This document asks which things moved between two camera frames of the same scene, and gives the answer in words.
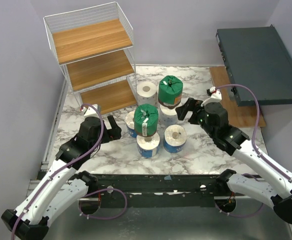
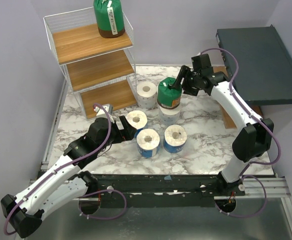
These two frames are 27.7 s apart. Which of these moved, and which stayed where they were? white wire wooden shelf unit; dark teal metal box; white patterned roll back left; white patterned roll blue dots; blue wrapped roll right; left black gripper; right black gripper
Moved: left black gripper; right black gripper
Stayed: dark teal metal box; white wire wooden shelf unit; white patterned roll back left; white patterned roll blue dots; blue wrapped roll right
